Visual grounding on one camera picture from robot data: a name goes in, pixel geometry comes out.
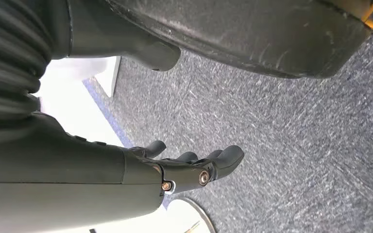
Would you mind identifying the grey kiosk stand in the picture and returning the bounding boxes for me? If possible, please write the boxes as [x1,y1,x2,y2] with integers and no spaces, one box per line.
[93,56,122,99]

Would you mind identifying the dark grey robot body shell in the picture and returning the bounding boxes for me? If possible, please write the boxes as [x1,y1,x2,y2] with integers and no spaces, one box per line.
[105,0,373,80]

